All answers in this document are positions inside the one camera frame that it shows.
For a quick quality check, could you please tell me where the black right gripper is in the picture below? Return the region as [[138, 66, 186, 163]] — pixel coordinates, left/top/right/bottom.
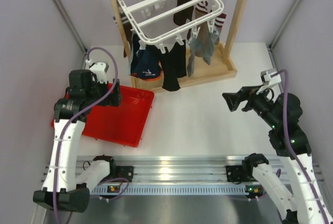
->
[[223, 82, 280, 127]]

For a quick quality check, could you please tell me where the black sock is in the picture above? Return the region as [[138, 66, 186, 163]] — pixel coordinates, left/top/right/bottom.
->
[[169, 40, 187, 78], [160, 51, 180, 91]]

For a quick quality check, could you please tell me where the white plastic clip hanger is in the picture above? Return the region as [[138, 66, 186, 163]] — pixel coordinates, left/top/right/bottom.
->
[[110, 0, 224, 53]]

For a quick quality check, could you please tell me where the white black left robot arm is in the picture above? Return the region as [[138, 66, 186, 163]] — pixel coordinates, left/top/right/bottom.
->
[[33, 70, 122, 213]]

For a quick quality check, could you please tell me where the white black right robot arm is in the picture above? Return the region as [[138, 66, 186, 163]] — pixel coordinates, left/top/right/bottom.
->
[[222, 86, 332, 223]]

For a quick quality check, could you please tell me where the red plastic tray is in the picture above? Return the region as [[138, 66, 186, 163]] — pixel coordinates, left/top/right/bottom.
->
[[50, 83, 155, 147]]

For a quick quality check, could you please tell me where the dark brown hanging sock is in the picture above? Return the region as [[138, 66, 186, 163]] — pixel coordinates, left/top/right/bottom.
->
[[172, 0, 196, 26]]

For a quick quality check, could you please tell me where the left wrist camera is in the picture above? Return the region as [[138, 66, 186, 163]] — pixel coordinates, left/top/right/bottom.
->
[[85, 59, 109, 84]]

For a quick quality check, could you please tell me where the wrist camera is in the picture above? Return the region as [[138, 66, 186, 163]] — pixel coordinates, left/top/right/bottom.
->
[[260, 69, 281, 90], [85, 59, 109, 84]]

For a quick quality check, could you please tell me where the wooden hanger stand frame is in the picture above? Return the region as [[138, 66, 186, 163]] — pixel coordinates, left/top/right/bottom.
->
[[110, 0, 247, 91]]

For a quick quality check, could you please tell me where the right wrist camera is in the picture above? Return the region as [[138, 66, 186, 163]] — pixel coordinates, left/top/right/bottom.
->
[[260, 69, 281, 90]]

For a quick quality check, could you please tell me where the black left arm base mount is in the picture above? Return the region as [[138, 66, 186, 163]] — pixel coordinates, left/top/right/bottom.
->
[[103, 165, 134, 182]]

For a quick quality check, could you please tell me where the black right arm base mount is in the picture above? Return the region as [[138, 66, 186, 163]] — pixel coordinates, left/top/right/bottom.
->
[[225, 165, 259, 185]]

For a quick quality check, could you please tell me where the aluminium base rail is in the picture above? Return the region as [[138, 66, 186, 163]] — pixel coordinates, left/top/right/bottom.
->
[[75, 156, 291, 200]]

